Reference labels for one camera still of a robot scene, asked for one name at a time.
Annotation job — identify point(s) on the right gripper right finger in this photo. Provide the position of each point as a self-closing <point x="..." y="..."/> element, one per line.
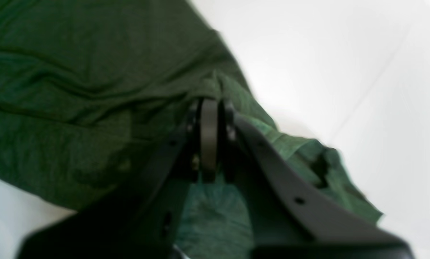
<point x="290" y="218"/>

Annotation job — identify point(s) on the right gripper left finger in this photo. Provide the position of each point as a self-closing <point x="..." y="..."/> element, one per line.
<point x="140" y="218"/>

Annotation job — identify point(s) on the dark green t-shirt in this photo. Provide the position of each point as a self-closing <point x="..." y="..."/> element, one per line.
<point x="86" y="83"/>

